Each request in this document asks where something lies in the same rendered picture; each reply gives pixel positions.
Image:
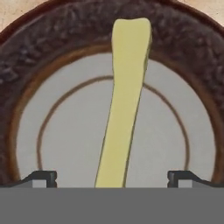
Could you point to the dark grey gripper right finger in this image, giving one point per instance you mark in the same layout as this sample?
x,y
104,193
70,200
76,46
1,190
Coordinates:
x,y
180,176

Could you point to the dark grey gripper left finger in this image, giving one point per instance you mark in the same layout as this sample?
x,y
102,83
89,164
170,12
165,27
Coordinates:
x,y
43,176

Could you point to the brown rimmed grey plate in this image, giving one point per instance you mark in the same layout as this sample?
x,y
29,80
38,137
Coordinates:
x,y
70,116

